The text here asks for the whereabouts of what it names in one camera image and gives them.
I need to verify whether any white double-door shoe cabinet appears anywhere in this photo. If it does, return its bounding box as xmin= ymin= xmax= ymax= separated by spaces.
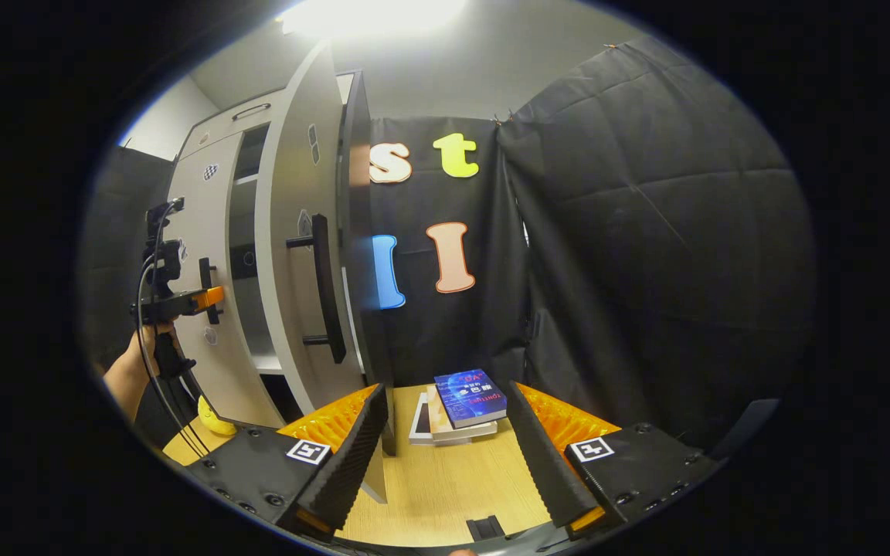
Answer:
xmin=163 ymin=69 xmax=396 ymax=456

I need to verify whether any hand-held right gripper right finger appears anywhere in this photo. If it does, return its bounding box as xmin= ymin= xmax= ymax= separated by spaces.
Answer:
xmin=507 ymin=381 xmax=724 ymax=541

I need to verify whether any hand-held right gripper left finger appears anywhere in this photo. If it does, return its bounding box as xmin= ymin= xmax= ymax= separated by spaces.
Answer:
xmin=182 ymin=382 xmax=389 ymax=537

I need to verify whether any white door with twin stickers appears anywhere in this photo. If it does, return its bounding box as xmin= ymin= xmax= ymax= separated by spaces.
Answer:
xmin=254 ymin=40 xmax=398 ymax=504

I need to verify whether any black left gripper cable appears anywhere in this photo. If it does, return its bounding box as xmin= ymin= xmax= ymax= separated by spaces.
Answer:
xmin=134 ymin=199 xmax=210 ymax=458

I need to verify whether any black backdrop cloth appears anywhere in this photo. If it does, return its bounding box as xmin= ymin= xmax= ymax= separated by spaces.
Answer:
xmin=78 ymin=35 xmax=817 ymax=456

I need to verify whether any blue book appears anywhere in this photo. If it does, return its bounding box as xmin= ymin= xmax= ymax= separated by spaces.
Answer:
xmin=433 ymin=368 xmax=508 ymax=429

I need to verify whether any large ceiling light panel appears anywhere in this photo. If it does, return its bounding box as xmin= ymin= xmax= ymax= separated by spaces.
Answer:
xmin=279 ymin=0 xmax=469 ymax=39

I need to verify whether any yellow plush toy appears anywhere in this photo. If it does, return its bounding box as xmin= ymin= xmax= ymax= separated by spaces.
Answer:
xmin=198 ymin=395 xmax=237 ymax=437

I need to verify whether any white door with checkered sticker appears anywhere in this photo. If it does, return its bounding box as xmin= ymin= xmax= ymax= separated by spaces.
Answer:
xmin=163 ymin=131 xmax=287 ymax=429

